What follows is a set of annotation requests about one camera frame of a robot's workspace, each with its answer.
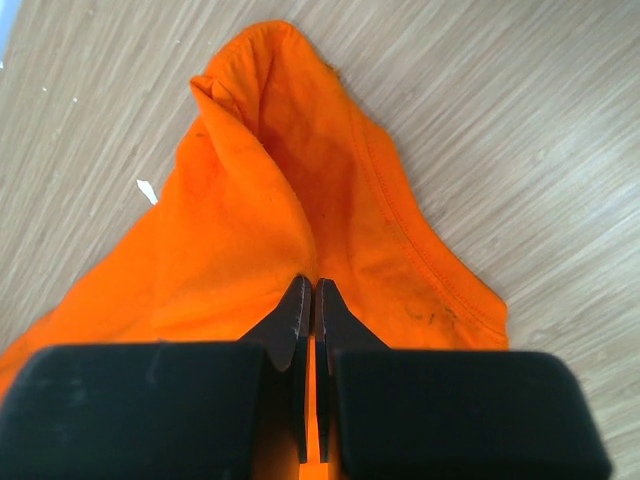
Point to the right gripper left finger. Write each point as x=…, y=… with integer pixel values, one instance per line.
x=195, y=410

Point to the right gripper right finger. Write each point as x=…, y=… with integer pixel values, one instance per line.
x=385, y=413

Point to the orange t shirt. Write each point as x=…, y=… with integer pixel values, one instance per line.
x=281, y=175

